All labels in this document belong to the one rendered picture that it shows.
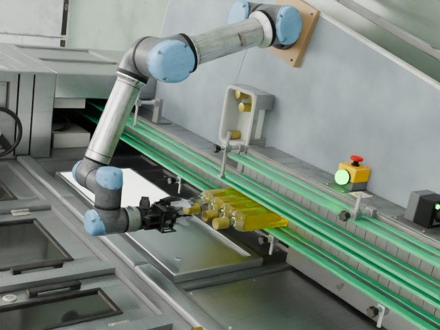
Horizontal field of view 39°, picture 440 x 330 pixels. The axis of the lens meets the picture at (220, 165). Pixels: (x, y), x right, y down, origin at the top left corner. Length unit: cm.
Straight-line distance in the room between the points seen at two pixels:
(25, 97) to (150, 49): 105
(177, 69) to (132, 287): 62
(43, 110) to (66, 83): 15
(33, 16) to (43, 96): 292
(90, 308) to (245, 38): 88
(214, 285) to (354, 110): 70
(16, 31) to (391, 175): 415
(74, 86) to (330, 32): 118
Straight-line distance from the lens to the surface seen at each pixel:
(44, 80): 267
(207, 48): 178
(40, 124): 272
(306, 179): 196
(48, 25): 562
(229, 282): 190
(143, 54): 174
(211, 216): 191
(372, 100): 194
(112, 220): 175
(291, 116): 218
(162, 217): 183
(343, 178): 189
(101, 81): 278
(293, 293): 191
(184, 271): 182
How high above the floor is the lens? 226
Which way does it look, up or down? 37 degrees down
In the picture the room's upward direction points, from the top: 94 degrees counter-clockwise
